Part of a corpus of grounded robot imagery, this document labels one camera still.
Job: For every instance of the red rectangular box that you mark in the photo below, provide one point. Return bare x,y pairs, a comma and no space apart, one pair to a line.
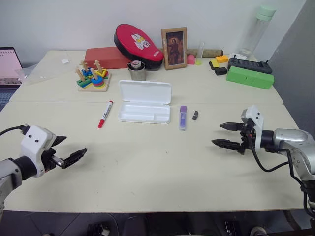
103,57

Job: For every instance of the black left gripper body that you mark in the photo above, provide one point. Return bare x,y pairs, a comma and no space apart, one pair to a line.
50,161

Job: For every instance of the brown cork roll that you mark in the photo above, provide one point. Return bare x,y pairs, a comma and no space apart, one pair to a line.
212,52

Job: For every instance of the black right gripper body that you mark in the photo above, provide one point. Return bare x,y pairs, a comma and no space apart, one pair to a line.
247,141

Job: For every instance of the orange yellow toy block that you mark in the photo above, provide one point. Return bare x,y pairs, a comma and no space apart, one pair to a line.
222,59

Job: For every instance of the open laptop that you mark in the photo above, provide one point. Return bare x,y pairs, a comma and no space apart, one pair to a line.
8,64

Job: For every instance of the small white paper scrap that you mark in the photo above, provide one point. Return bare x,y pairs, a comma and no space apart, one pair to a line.
65,61

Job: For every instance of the white plastic case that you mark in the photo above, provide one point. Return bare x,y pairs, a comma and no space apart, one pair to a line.
145,92

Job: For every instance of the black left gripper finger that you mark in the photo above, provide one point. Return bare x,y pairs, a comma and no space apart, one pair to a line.
60,140
75,156

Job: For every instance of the small pink object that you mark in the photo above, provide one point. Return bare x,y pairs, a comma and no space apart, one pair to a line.
191,60

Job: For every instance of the clear plastic tube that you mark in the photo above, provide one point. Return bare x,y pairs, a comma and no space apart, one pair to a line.
201,50

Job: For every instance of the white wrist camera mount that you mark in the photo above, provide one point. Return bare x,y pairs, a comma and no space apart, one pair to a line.
258,120
32,145

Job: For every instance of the round pink silver object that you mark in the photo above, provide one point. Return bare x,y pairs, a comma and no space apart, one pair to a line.
136,65

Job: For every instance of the green rectangular box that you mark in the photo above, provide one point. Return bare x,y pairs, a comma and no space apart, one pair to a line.
248,78

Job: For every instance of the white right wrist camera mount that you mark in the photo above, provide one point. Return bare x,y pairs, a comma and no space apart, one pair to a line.
258,120

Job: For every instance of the yellow-green round disc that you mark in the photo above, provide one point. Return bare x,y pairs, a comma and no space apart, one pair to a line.
198,62

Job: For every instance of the yellow black block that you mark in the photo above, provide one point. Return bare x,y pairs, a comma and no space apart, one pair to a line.
214,64

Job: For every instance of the small metal cup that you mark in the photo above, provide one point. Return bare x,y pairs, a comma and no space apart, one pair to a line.
137,74

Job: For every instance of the red whiteboard marker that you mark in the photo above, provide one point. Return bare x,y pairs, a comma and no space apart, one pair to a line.
105,115

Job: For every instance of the white paper packets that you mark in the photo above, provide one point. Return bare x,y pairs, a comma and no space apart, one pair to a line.
236,55

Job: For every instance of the wooden picture frame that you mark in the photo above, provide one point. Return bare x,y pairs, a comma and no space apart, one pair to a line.
174,46

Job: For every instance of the clear bottle green lid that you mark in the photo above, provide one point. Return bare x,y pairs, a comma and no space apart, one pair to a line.
256,34

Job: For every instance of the dark rounded shape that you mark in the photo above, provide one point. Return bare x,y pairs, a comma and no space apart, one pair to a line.
258,231

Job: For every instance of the clear plastic sheet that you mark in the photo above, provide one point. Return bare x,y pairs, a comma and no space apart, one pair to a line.
49,71

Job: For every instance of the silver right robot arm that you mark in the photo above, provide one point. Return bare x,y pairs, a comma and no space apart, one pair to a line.
292,140

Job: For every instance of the small black clip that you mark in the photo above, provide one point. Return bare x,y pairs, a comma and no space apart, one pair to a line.
195,115

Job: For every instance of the small black block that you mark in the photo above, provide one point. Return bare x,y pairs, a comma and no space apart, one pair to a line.
221,71

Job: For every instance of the red black boxing pad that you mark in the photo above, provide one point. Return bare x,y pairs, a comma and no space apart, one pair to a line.
134,40

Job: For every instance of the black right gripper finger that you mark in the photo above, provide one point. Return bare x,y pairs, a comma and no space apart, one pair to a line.
231,126
226,144

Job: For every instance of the wooden shape stacking toy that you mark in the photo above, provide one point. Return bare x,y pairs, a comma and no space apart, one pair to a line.
94,82

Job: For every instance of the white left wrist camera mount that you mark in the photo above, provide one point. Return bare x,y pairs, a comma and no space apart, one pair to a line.
32,145

